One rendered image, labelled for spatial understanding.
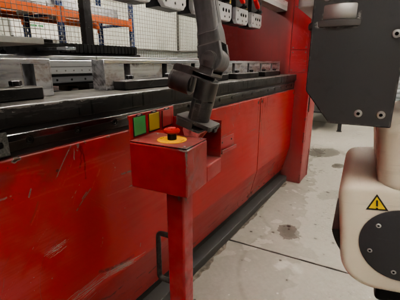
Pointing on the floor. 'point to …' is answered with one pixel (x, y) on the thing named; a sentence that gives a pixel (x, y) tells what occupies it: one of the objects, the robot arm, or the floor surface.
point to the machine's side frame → (277, 27)
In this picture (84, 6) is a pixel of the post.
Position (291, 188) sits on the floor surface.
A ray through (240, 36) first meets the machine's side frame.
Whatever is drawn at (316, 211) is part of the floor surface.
